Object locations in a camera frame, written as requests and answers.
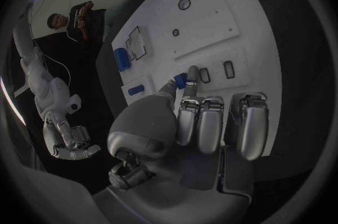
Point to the blue long cylinder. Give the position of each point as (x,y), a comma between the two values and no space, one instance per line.
(121,59)

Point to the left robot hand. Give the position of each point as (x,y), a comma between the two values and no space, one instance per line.
(158,122)

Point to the person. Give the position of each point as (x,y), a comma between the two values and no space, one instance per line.
(79,21)

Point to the white task board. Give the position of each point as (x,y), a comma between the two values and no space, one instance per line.
(200,42)

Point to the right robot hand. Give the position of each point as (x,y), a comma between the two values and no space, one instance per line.
(71,139)

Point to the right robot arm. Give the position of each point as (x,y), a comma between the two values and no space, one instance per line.
(39,72)

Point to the blue block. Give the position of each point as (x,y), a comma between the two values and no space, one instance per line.
(181,80)

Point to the blue short cylinder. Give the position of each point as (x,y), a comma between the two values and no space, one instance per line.
(136,90)

